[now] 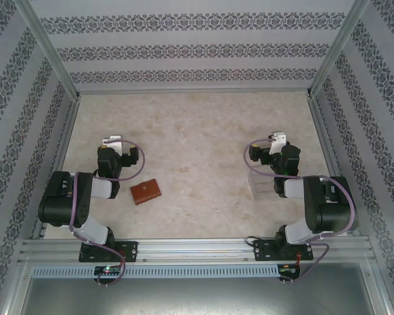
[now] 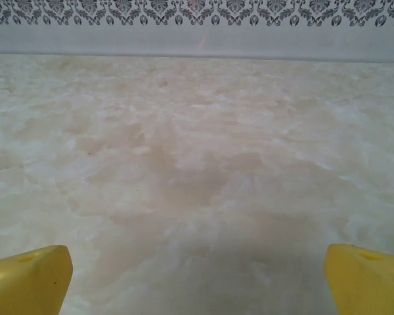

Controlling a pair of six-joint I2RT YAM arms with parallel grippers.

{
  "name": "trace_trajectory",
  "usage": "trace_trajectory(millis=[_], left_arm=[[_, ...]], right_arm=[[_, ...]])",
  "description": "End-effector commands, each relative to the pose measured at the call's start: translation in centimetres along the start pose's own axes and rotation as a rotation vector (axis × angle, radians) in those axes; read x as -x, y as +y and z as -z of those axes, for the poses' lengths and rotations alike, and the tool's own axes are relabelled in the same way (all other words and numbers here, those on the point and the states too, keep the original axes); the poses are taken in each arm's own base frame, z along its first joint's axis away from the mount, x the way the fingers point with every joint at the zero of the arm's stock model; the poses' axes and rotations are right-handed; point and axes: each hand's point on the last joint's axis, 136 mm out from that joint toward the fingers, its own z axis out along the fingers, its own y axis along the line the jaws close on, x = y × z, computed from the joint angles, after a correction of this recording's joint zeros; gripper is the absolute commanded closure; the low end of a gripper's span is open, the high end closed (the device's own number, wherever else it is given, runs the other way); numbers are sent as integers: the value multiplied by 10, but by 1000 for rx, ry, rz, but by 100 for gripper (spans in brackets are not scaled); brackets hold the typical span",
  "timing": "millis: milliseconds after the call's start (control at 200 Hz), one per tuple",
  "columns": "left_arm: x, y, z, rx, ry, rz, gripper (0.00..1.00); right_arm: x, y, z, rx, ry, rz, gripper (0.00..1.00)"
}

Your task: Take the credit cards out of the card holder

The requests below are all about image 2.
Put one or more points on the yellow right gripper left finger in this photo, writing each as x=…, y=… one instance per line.
x=26, y=282

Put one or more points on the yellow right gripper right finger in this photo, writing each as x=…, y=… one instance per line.
x=371, y=285

